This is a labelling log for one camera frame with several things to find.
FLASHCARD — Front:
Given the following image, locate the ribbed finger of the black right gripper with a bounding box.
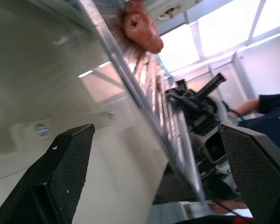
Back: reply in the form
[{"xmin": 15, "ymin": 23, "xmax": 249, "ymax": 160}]
[
  {"xmin": 197, "ymin": 72, "xmax": 227, "ymax": 96},
  {"xmin": 174, "ymin": 79, "xmax": 188, "ymax": 91}
]

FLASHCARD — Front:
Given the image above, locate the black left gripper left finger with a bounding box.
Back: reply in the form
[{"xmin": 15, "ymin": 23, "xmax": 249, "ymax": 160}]
[{"xmin": 0, "ymin": 123, "xmax": 96, "ymax": 224}]

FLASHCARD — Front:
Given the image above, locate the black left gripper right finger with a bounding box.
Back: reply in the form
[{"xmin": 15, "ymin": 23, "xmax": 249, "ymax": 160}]
[{"xmin": 217, "ymin": 123, "xmax": 280, "ymax": 224}]

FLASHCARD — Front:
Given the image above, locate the silver metal baking tray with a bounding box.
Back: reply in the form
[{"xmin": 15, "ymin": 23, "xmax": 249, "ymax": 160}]
[{"xmin": 78, "ymin": 0, "xmax": 207, "ymax": 202}]

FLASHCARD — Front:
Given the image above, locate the reddish brown sausage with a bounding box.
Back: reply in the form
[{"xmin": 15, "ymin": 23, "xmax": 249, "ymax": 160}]
[{"xmin": 122, "ymin": 0, "xmax": 164, "ymax": 54}]

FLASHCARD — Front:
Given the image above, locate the person in dark blue shirt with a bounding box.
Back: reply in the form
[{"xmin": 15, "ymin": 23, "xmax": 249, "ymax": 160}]
[{"xmin": 233, "ymin": 92, "xmax": 280, "ymax": 151}]

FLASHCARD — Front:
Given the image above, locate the clear acrylic panel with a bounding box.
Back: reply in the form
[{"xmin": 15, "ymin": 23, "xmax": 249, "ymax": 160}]
[{"xmin": 0, "ymin": 0, "xmax": 175, "ymax": 224}]

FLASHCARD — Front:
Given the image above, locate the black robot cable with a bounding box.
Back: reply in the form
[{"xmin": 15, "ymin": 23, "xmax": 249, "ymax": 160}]
[{"xmin": 221, "ymin": 100, "xmax": 247, "ymax": 122}]

